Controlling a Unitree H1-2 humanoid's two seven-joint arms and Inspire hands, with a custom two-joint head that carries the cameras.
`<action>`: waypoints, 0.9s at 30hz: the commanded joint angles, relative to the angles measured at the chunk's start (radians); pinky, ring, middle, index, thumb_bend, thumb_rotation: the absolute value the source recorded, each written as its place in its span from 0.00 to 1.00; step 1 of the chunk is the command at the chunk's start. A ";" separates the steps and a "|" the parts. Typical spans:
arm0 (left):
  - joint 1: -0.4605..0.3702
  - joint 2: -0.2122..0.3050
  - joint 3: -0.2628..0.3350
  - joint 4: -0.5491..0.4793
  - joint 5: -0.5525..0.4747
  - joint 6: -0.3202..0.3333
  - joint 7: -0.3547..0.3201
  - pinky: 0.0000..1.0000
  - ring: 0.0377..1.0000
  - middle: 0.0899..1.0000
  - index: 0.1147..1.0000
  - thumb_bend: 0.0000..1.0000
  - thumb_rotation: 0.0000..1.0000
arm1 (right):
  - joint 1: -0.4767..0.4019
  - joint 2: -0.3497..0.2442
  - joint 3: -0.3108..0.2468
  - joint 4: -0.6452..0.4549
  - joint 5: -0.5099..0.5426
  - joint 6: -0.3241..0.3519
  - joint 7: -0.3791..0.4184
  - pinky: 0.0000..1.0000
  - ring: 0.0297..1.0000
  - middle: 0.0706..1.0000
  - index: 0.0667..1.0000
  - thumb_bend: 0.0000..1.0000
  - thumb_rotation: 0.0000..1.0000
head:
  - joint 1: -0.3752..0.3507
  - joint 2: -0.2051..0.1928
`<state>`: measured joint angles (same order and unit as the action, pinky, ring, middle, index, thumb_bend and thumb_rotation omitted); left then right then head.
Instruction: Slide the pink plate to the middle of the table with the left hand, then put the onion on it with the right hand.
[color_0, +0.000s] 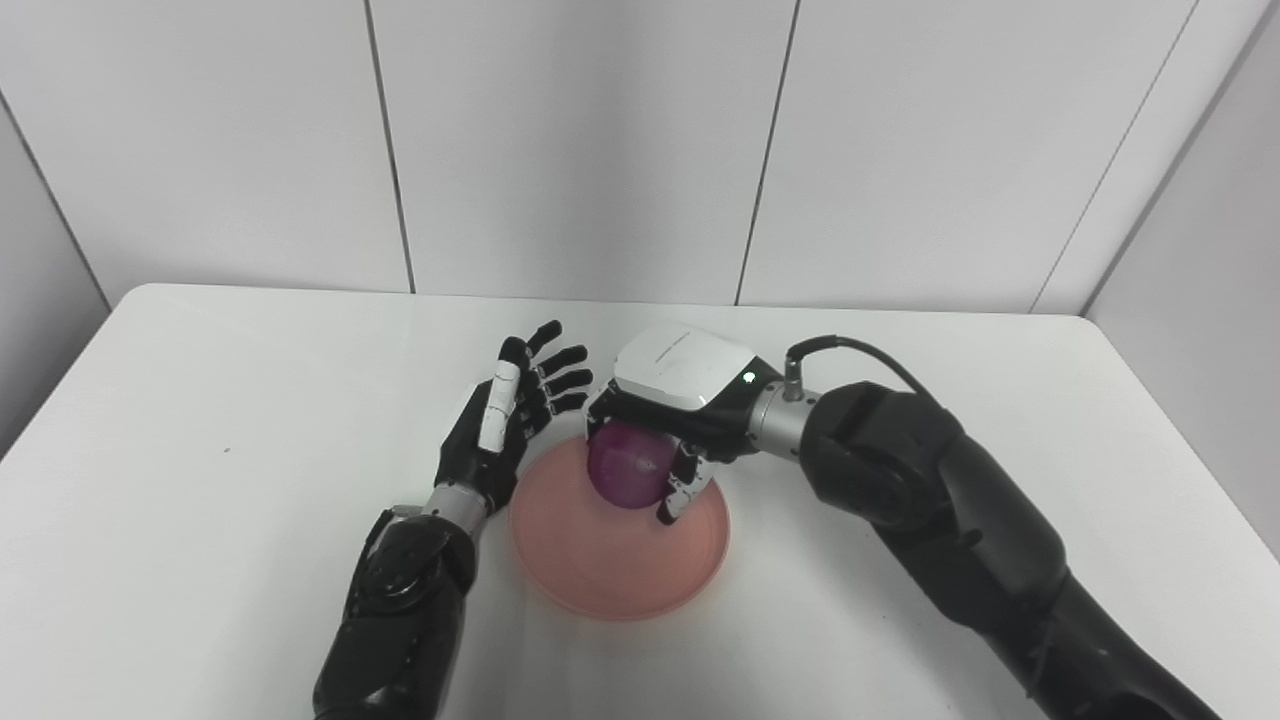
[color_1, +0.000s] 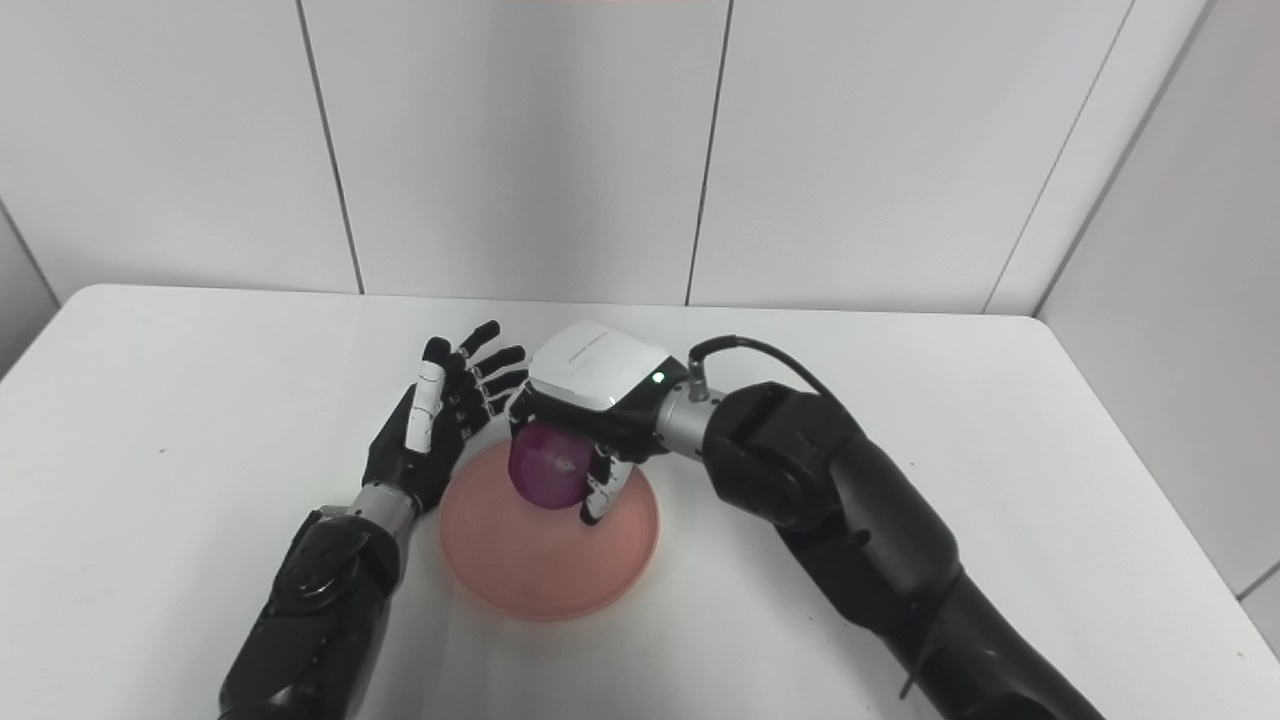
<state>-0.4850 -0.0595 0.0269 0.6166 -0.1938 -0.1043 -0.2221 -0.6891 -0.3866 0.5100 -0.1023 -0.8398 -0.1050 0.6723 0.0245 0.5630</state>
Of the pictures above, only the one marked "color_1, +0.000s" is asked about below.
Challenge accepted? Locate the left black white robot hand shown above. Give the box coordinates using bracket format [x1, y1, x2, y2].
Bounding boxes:
[361, 320, 529, 515]

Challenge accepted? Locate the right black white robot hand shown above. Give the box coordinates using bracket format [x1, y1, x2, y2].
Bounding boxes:
[505, 320, 691, 527]

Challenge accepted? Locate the purple red onion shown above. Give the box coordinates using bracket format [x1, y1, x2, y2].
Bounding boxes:
[507, 421, 594, 512]

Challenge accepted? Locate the pink round plate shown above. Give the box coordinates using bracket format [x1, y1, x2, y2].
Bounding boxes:
[439, 440, 661, 623]

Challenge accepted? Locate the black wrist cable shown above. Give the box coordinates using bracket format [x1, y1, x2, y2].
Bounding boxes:
[686, 335, 833, 404]

